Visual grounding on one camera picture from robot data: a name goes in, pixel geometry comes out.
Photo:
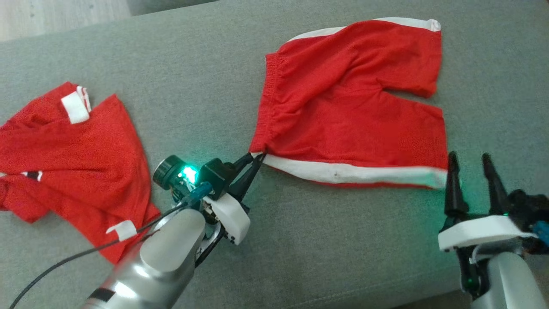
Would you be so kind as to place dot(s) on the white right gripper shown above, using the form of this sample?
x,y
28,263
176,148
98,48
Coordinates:
x,y
480,231

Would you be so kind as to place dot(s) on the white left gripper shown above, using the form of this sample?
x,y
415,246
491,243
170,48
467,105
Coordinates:
x,y
231,219

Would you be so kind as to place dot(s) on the red shorts with white stripes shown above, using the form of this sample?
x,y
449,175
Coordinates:
x,y
343,107

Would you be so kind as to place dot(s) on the red jersey with white sleeves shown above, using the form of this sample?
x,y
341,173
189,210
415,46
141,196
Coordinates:
x,y
85,171

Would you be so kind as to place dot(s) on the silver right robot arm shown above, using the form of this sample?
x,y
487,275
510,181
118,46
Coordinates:
x,y
510,283

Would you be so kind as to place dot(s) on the large grey fabric sofa cushion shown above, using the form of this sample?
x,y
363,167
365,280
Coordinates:
x,y
300,240

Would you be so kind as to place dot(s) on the small grey fabric sofa cushion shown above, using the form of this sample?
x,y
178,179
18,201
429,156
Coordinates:
x,y
163,5

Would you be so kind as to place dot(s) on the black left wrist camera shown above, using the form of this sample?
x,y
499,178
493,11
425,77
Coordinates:
x,y
216,176

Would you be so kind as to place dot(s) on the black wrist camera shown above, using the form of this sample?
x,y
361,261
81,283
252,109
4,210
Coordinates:
x,y
527,206
216,176

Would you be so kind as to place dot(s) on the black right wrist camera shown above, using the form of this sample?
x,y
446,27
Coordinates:
x,y
527,206

